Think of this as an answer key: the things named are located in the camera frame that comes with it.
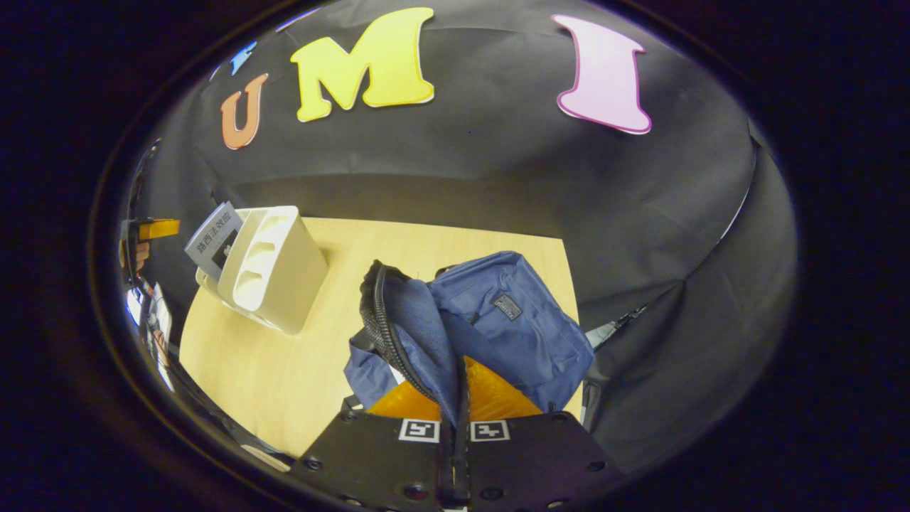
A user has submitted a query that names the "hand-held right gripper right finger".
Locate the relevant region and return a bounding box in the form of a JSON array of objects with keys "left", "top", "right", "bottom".
[{"left": 455, "top": 356, "right": 623, "bottom": 512}]

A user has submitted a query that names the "blue schoolbag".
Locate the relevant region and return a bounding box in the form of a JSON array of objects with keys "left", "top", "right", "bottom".
[{"left": 343, "top": 250, "right": 595, "bottom": 427}]

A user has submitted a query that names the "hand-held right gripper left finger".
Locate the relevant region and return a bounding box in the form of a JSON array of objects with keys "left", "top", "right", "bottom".
[{"left": 288, "top": 359, "right": 456, "bottom": 512}]

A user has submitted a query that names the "white blue-edged book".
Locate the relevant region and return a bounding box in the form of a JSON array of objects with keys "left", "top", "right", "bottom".
[{"left": 184, "top": 201, "right": 244, "bottom": 283}]

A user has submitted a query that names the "white plastic bookshelf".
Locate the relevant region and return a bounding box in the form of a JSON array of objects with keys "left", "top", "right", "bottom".
[{"left": 196, "top": 205, "right": 330, "bottom": 335}]

